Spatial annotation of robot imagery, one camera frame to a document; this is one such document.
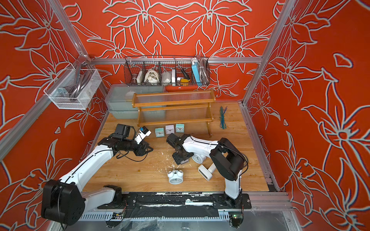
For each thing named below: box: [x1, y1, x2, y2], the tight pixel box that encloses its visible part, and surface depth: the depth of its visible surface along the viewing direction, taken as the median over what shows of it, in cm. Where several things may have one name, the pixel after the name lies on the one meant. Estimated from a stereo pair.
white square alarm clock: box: [165, 124, 175, 135], surface depth 97 cm
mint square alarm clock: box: [154, 127, 165, 138], surface depth 97 cm
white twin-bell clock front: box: [167, 169, 184, 185], surface depth 76 cm
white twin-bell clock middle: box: [191, 154, 207, 165], surface depth 83 cm
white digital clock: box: [198, 164, 213, 182], surface depth 81 cm
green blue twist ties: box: [219, 105, 228, 130], surface depth 111 cm
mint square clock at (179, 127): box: [175, 123, 185, 133], surface depth 99 cm
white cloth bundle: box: [144, 68, 160, 84], surface depth 92 cm
